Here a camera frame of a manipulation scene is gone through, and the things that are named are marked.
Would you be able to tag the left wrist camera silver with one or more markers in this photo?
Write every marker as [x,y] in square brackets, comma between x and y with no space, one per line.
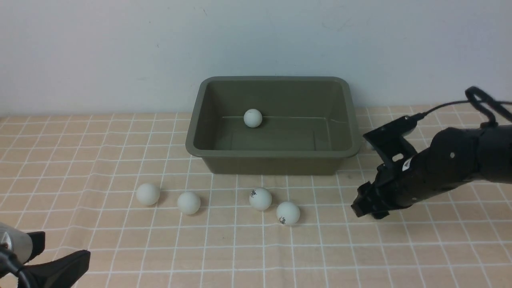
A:
[18,242]

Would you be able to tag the olive green plastic bin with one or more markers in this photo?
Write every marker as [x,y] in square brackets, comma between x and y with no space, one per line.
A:
[309,125]

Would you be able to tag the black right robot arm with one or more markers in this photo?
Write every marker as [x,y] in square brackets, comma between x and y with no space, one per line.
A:
[485,154]

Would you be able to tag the white ping-pong ball front logo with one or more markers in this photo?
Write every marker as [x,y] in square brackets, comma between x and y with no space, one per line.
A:
[288,213]

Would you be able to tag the checkered peach tablecloth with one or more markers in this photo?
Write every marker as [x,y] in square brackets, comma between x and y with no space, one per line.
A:
[75,178]

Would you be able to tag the white ping-pong ball logo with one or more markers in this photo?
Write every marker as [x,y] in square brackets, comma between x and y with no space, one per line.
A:
[260,199]
[253,118]
[288,213]

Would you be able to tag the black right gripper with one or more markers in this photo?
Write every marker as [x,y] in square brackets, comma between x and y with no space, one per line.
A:
[407,182]

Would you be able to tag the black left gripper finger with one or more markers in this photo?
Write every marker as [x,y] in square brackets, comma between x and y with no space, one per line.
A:
[61,273]
[38,239]

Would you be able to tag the white ping-pong ball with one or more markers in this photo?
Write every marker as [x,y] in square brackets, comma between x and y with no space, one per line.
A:
[148,194]
[188,203]

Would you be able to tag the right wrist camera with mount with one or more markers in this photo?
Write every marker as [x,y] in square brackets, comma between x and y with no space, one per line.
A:
[389,140]

